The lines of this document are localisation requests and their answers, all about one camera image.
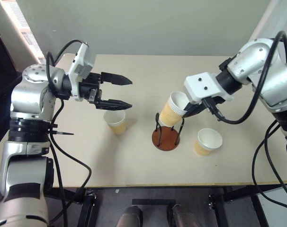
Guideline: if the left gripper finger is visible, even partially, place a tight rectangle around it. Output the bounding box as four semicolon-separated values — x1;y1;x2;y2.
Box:
95;98;133;111
100;71;133;86

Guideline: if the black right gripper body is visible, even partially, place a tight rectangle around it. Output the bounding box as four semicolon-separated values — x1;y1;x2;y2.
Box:
189;101;207;117

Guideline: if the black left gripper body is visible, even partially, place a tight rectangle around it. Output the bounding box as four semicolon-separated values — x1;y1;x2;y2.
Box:
78;72;104;105

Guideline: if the tan ribbed paper cup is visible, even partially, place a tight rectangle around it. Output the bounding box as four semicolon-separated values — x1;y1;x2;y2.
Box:
159;91;189;127
194;128;224;157
103;110;127;135

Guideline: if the black zip tie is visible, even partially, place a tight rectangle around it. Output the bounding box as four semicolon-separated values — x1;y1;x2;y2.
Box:
48;129;74;137

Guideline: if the black chair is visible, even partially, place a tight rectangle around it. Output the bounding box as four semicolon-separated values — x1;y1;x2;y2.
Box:
0;23;23;97

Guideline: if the black flat bar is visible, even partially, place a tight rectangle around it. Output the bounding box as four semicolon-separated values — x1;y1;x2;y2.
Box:
132;199;177;206

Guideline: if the dark rounded shape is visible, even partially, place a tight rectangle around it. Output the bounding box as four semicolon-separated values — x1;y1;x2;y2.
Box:
116;205;144;227
167;204;201;227

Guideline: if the white board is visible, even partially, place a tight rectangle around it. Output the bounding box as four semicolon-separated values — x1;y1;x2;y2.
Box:
256;189;287;227

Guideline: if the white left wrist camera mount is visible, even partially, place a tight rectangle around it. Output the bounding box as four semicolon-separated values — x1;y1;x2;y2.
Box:
67;43;94;102

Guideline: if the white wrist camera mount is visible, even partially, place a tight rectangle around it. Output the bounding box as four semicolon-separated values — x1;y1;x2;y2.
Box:
67;43;94;102
183;72;234;105

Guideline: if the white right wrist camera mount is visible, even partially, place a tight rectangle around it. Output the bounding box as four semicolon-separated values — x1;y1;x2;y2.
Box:
183;72;234;105

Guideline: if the wire cup holder brown base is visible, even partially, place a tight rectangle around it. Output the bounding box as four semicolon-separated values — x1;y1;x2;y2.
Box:
152;113;185;152

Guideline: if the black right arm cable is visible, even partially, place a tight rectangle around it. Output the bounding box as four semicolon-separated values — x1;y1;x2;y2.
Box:
202;30;287;209

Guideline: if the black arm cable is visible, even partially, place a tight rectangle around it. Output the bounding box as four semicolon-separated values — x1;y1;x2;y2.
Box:
45;39;92;225
202;30;287;209

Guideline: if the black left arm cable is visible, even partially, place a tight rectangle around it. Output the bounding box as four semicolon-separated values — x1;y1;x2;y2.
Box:
45;39;92;225

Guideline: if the black metal table frame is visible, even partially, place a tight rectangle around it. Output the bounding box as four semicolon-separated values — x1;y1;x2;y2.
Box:
44;183;287;227

